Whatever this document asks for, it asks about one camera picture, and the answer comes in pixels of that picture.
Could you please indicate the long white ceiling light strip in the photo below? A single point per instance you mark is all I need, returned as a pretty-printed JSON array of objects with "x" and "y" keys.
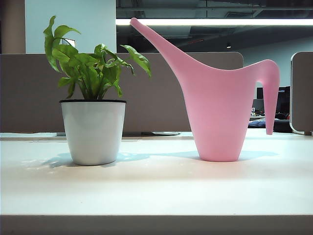
[{"x": 220, "y": 22}]

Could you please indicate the grey panel at right edge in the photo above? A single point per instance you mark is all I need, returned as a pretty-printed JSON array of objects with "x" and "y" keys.
[{"x": 303, "y": 93}]

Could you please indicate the black monitor with lit screen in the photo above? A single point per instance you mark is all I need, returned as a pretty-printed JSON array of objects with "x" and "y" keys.
[{"x": 283, "y": 98}]

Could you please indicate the small white framed sign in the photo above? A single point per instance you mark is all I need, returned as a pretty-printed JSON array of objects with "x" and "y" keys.
[{"x": 71, "y": 42}]

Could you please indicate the green plant in white pot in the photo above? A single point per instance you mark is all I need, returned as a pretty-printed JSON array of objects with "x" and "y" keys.
[{"x": 93, "y": 132}]

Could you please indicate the grey rounded divider panel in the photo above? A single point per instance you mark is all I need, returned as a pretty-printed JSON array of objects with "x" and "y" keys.
[{"x": 159, "y": 102}]

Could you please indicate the black soft bag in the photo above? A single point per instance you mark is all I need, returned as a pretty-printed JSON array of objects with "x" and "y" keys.
[{"x": 282, "y": 126}]

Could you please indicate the grey flat stand base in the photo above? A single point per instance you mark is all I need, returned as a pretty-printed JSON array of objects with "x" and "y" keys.
[{"x": 166, "y": 133}]

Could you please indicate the pink plastic watering can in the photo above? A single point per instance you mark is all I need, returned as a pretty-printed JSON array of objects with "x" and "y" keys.
[{"x": 215, "y": 110}]

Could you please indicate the blue patterned bag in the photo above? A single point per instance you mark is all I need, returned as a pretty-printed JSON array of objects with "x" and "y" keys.
[{"x": 256, "y": 123}]

